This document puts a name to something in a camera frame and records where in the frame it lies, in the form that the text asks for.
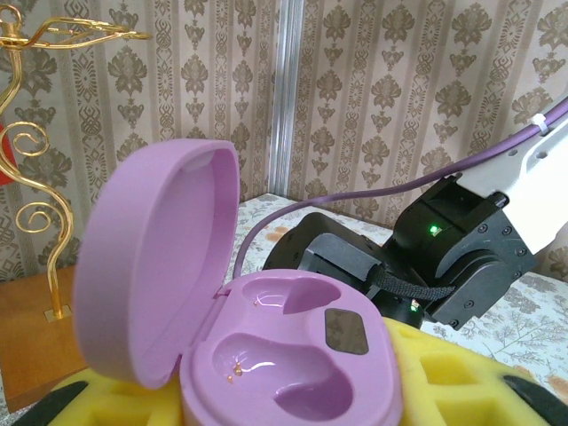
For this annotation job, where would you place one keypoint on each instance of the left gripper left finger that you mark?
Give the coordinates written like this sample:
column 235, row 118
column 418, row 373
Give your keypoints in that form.
column 133, row 399

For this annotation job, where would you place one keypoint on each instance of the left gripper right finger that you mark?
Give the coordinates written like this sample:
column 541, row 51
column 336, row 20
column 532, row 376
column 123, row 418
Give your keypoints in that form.
column 444, row 386

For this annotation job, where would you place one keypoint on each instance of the magenta purple earbud case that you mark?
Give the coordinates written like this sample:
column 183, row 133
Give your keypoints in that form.
column 155, row 266

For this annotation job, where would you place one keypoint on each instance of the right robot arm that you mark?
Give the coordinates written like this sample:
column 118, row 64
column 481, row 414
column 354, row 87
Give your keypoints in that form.
column 532, row 186

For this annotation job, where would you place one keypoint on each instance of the gold cup tree stand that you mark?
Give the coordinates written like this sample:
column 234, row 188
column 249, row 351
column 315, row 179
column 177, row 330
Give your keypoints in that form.
column 35, row 319

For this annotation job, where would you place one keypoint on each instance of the aluminium frame post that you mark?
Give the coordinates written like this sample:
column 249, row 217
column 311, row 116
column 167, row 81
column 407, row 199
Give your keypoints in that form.
column 288, row 89

